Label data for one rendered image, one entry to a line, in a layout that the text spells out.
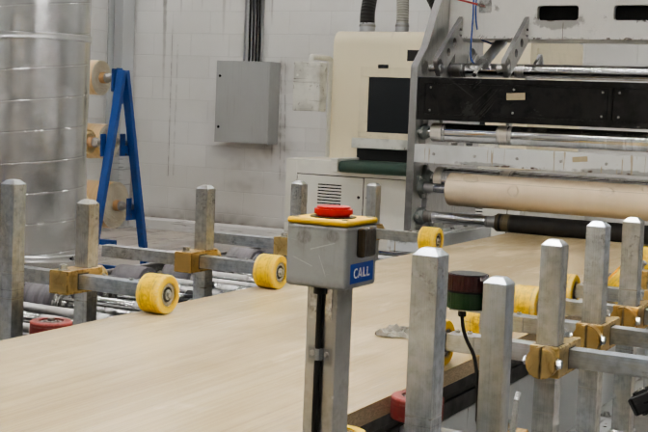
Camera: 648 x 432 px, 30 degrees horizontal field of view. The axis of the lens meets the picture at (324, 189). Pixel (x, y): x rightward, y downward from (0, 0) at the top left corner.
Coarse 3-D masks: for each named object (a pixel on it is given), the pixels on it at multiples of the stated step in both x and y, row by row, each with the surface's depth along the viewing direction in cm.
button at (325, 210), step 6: (324, 204) 126; (330, 204) 126; (318, 210) 123; (324, 210) 123; (330, 210) 123; (336, 210) 123; (342, 210) 123; (348, 210) 123; (324, 216) 123; (330, 216) 123; (336, 216) 123; (342, 216) 123; (348, 216) 124
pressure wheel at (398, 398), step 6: (396, 396) 180; (402, 396) 180; (396, 402) 179; (402, 402) 178; (444, 402) 181; (396, 408) 179; (402, 408) 178; (396, 414) 179; (402, 414) 178; (396, 420) 180; (402, 420) 178
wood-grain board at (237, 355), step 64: (512, 256) 369; (576, 256) 375; (128, 320) 237; (192, 320) 240; (256, 320) 243; (384, 320) 248; (0, 384) 181; (64, 384) 182; (128, 384) 184; (192, 384) 186; (256, 384) 187; (384, 384) 191; (448, 384) 204
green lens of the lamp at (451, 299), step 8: (448, 296) 172; (456, 296) 170; (464, 296) 170; (472, 296) 170; (480, 296) 170; (448, 304) 172; (456, 304) 170; (464, 304) 170; (472, 304) 170; (480, 304) 170
